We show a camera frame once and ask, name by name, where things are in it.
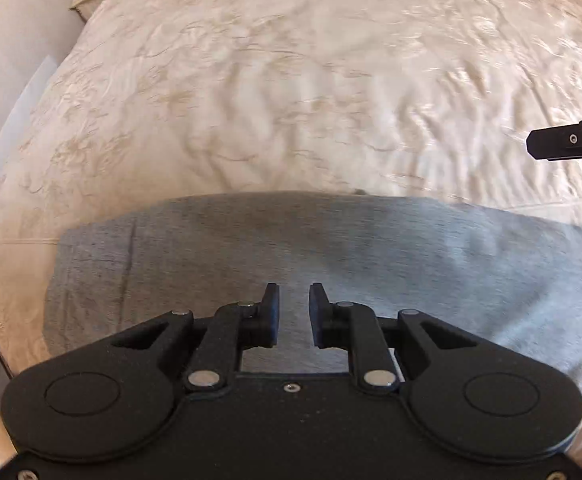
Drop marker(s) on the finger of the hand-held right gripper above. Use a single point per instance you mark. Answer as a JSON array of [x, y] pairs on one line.
[[566, 141]]

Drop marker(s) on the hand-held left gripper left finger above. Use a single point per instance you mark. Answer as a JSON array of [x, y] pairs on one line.
[[270, 310]]

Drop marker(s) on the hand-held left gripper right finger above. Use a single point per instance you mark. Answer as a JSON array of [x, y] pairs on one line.
[[317, 310]]

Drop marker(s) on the grey pants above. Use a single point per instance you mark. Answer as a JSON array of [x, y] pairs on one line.
[[281, 245]]

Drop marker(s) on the beige embroidered bedspread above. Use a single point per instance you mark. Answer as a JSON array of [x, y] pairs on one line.
[[291, 100]]

